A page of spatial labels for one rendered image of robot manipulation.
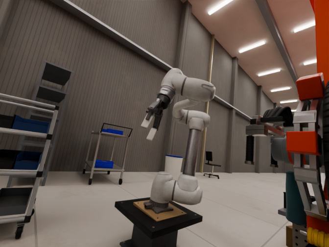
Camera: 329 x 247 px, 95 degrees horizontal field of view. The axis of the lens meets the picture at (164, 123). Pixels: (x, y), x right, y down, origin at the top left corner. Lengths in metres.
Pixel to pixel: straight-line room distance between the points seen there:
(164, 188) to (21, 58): 3.75
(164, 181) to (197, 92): 0.74
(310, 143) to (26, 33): 4.47
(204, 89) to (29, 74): 3.75
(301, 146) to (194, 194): 0.79
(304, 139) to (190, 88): 0.48
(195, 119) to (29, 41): 3.79
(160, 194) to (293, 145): 0.91
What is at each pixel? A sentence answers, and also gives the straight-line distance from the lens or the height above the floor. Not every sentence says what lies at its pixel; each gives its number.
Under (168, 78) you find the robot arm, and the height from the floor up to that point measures 1.14.
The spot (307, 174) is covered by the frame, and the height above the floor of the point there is 0.75.
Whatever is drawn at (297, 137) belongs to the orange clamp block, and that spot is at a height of 0.86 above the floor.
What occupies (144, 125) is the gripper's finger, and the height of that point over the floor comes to 0.85.
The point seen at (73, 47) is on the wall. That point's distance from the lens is 4.49.
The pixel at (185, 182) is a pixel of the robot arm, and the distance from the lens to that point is 1.23.
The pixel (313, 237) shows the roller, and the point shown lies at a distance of 0.91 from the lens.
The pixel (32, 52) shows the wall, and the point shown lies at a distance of 4.29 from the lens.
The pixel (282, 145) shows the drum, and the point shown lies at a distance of 0.98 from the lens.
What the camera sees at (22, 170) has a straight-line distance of 1.58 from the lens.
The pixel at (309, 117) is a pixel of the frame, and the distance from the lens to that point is 0.77.
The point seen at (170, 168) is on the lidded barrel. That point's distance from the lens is 4.29.
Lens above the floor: 0.76
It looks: 10 degrees up
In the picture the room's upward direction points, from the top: 8 degrees clockwise
